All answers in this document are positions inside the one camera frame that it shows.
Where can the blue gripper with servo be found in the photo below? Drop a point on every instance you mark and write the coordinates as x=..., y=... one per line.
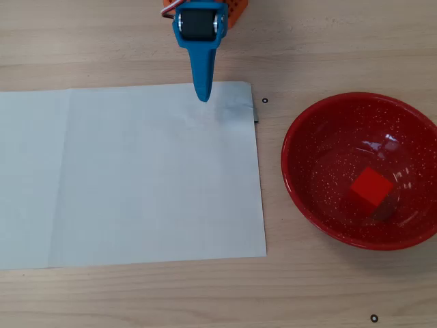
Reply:
x=199, y=23

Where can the red cube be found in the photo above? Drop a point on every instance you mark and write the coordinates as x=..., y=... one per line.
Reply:
x=370, y=186

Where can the red speckled enamel bowl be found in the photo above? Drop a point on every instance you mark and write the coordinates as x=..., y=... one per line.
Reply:
x=317, y=171

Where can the white paper sheet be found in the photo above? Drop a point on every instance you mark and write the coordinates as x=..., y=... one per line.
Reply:
x=136, y=177

